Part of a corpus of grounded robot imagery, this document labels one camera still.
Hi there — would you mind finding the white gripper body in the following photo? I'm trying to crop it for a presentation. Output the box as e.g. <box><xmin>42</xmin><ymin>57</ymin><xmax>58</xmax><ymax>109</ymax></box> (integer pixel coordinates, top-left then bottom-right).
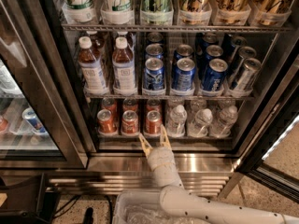
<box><xmin>147</xmin><ymin>147</ymin><xmax>184</xmax><ymax>189</ymax></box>

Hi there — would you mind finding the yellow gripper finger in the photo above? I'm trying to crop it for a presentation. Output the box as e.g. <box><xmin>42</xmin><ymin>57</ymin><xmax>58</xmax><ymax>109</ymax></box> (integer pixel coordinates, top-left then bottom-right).
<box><xmin>160</xmin><ymin>125</ymin><xmax>171</xmax><ymax>149</ymax></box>
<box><xmin>138</xmin><ymin>133</ymin><xmax>152</xmax><ymax>157</ymax></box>

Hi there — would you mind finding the red coke can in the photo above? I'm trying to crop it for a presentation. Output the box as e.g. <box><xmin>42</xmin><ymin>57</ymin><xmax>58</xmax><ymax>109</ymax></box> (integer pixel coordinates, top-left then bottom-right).
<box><xmin>146</xmin><ymin>99</ymin><xmax>162</xmax><ymax>112</ymax></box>
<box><xmin>122</xmin><ymin>98</ymin><xmax>138</xmax><ymax>112</ymax></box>
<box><xmin>101</xmin><ymin>97</ymin><xmax>117</xmax><ymax>119</ymax></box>
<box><xmin>97</xmin><ymin>109</ymin><xmax>116</xmax><ymax>133</ymax></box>
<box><xmin>146</xmin><ymin>110</ymin><xmax>162</xmax><ymax>134</ymax></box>
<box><xmin>121</xmin><ymin>110</ymin><xmax>139</xmax><ymax>134</ymax></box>

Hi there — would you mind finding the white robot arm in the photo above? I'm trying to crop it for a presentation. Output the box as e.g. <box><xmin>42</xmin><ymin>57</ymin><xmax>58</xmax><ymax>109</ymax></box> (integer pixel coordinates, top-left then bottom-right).
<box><xmin>138</xmin><ymin>125</ymin><xmax>299</xmax><ymax>224</ymax></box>

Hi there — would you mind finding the blue can front left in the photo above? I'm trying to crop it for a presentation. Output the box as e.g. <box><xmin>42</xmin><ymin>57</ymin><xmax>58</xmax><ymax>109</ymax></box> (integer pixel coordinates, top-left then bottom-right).
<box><xmin>144</xmin><ymin>58</ymin><xmax>164</xmax><ymax>91</ymax></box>

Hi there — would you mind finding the blue pepsi can front middle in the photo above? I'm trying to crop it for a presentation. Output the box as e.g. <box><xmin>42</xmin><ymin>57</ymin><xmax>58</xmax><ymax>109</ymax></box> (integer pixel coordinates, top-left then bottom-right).
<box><xmin>171</xmin><ymin>58</ymin><xmax>196</xmax><ymax>91</ymax></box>

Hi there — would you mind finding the blue pepsi can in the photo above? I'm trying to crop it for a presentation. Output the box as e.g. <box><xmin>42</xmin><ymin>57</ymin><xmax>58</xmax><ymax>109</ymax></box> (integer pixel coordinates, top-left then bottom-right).
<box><xmin>171</xmin><ymin>58</ymin><xmax>196</xmax><ymax>91</ymax></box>
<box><xmin>201</xmin><ymin>59</ymin><xmax>228</xmax><ymax>91</ymax></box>

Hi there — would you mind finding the blue pepsi can front right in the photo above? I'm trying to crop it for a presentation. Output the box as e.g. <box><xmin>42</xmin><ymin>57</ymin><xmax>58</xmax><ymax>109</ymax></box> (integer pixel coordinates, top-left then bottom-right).
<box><xmin>201</xmin><ymin>59</ymin><xmax>228</xmax><ymax>91</ymax></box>

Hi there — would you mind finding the blue can second row left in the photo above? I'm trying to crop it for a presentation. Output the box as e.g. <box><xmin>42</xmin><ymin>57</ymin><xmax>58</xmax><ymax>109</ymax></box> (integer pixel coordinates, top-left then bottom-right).
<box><xmin>145</xmin><ymin>43</ymin><xmax>164</xmax><ymax>60</ymax></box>

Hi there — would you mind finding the blue can second row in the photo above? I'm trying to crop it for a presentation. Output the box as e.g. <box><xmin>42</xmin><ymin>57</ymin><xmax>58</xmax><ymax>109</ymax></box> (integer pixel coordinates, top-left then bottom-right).
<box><xmin>199</xmin><ymin>45</ymin><xmax>223</xmax><ymax>77</ymax></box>
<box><xmin>145</xmin><ymin>43</ymin><xmax>164</xmax><ymax>60</ymax></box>
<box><xmin>173</xmin><ymin>44</ymin><xmax>194</xmax><ymax>62</ymax></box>

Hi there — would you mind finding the blue can second row middle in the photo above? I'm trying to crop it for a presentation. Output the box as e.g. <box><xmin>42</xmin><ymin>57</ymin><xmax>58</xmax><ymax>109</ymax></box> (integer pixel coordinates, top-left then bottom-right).
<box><xmin>173</xmin><ymin>44</ymin><xmax>194</xmax><ymax>62</ymax></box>

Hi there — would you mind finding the blue can second row right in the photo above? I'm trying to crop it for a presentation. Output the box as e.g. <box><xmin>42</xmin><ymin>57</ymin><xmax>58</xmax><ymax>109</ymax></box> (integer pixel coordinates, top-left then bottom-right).
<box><xmin>199</xmin><ymin>45</ymin><xmax>223</xmax><ymax>77</ymax></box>

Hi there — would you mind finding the glass fridge door left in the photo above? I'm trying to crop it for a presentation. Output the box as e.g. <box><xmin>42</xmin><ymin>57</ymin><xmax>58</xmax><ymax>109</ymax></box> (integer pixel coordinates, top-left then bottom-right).
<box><xmin>0</xmin><ymin>0</ymin><xmax>93</xmax><ymax>170</ymax></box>

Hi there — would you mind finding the open fridge door right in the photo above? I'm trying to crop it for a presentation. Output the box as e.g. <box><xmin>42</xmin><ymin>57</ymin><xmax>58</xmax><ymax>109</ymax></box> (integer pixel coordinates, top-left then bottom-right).
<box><xmin>236</xmin><ymin>56</ymin><xmax>299</xmax><ymax>203</ymax></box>

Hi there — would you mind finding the silver blue slim can front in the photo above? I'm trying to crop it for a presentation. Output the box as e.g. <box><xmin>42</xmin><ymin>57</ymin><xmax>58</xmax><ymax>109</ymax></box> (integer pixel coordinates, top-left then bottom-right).
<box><xmin>230</xmin><ymin>58</ymin><xmax>261</xmax><ymax>91</ymax></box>

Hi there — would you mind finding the slim can second row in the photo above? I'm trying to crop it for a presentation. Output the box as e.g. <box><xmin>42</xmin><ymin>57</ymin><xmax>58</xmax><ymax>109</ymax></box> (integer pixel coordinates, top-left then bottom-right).
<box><xmin>229</xmin><ymin>46</ymin><xmax>257</xmax><ymax>77</ymax></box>

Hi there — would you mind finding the blue white can behind glass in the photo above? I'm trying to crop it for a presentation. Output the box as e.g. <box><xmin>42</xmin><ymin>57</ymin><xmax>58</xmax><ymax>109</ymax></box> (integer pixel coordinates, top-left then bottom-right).
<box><xmin>22</xmin><ymin>107</ymin><xmax>47</xmax><ymax>134</ymax></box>

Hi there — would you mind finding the gold tall can left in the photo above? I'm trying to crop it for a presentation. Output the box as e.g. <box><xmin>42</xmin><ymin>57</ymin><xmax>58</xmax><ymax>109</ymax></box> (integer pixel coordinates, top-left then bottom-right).
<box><xmin>178</xmin><ymin>0</ymin><xmax>212</xmax><ymax>25</ymax></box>

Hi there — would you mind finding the gold tall can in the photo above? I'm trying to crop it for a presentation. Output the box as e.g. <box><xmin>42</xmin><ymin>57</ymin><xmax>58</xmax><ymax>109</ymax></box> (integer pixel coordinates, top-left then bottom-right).
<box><xmin>178</xmin><ymin>0</ymin><xmax>212</xmax><ymax>25</ymax></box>
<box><xmin>249</xmin><ymin>0</ymin><xmax>293</xmax><ymax>27</ymax></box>
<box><xmin>216</xmin><ymin>0</ymin><xmax>248</xmax><ymax>24</ymax></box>

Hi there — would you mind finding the green tall can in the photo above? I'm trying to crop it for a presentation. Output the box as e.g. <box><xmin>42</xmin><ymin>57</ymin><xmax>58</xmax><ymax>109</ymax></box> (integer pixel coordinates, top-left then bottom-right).
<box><xmin>140</xmin><ymin>0</ymin><xmax>173</xmax><ymax>25</ymax></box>

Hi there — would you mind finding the gold tall can middle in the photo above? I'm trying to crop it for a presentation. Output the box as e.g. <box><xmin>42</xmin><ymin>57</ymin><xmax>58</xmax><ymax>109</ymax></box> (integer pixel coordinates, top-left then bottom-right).
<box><xmin>216</xmin><ymin>0</ymin><xmax>248</xmax><ymax>24</ymax></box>

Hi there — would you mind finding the gold tall can right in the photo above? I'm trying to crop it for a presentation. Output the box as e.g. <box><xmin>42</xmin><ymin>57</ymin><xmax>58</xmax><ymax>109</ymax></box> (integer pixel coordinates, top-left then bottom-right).
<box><xmin>249</xmin><ymin>0</ymin><xmax>293</xmax><ymax>27</ymax></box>

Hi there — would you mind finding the clear water bottle front left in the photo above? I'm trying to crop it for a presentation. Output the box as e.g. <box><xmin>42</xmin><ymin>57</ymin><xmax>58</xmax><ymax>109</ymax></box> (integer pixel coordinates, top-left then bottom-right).
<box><xmin>166</xmin><ymin>105</ymin><xmax>187</xmax><ymax>137</ymax></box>

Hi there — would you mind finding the clear water bottle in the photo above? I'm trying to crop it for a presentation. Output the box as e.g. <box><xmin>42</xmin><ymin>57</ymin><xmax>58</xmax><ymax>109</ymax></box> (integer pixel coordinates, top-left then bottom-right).
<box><xmin>166</xmin><ymin>105</ymin><xmax>187</xmax><ymax>137</ymax></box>
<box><xmin>209</xmin><ymin>105</ymin><xmax>238</xmax><ymax>138</ymax></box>
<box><xmin>188</xmin><ymin>108</ymin><xmax>213</xmax><ymax>137</ymax></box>

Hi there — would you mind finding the clear water bottle front middle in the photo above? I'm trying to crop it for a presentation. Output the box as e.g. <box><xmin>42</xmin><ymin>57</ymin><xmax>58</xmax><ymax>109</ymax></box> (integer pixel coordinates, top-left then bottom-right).
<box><xmin>188</xmin><ymin>108</ymin><xmax>213</xmax><ymax>137</ymax></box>

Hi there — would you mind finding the clear plastic bin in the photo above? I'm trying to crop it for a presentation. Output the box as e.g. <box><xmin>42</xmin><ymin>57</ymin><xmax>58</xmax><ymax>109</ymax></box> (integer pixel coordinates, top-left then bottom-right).
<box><xmin>111</xmin><ymin>189</ymin><xmax>215</xmax><ymax>224</ymax></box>

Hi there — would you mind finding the clear water bottle front right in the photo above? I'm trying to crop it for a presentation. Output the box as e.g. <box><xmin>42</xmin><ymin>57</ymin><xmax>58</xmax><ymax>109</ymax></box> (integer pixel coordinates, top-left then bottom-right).
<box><xmin>209</xmin><ymin>105</ymin><xmax>238</xmax><ymax>138</ymax></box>

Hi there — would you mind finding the brown tea bottle front right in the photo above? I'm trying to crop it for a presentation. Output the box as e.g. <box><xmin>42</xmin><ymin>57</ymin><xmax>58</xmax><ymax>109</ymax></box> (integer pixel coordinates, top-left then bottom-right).
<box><xmin>112</xmin><ymin>36</ymin><xmax>136</xmax><ymax>93</ymax></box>

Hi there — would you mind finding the brown tea bottle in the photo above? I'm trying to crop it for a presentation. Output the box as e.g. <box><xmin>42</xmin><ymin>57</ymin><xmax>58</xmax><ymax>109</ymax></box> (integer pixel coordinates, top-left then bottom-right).
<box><xmin>78</xmin><ymin>36</ymin><xmax>108</xmax><ymax>94</ymax></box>
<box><xmin>112</xmin><ymin>36</ymin><xmax>136</xmax><ymax>93</ymax></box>

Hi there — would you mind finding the brown tea bottle front left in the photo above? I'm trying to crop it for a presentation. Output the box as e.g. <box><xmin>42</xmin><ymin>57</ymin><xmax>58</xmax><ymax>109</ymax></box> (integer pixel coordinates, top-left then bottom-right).
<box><xmin>78</xmin><ymin>36</ymin><xmax>108</xmax><ymax>94</ymax></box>

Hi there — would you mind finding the black cable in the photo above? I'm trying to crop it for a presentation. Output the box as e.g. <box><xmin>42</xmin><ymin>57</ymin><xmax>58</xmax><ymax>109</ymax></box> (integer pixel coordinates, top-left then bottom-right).
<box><xmin>52</xmin><ymin>195</ymin><xmax>82</xmax><ymax>220</ymax></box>

